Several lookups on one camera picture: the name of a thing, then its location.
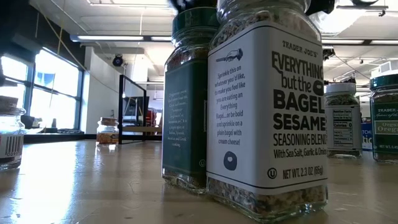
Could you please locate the black computer monitor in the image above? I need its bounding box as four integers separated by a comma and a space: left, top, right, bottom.
123, 95, 150, 125

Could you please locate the red cabinet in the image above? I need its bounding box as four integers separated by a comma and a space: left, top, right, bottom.
146, 107, 162, 128

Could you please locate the green-lid spice jar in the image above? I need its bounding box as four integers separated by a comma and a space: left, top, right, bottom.
369, 73, 398, 164
161, 6, 220, 195

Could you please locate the black metal table frame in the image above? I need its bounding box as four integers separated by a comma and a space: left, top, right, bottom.
23, 133, 163, 144

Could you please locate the blue plastic wrap box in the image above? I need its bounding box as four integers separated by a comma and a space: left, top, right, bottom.
360, 121, 374, 152

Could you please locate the ceiling track light bar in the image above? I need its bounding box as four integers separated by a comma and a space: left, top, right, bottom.
336, 0, 389, 17

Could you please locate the wooden shelf black metal frame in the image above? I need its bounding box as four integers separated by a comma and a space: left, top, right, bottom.
118, 74, 163, 145

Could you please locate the black ceiling camera cluster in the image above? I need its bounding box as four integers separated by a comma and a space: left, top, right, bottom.
322, 46, 336, 62

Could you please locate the large glass window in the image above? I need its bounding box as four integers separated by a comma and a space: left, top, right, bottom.
0, 46, 85, 133

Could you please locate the white wall vent unit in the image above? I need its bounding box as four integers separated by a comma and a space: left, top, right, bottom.
370, 60, 398, 79

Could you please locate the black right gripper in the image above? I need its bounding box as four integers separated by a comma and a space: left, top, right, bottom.
169, 0, 218, 12

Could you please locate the white-lid seasoning jar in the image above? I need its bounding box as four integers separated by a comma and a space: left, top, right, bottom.
206, 0, 330, 223
323, 82, 364, 159

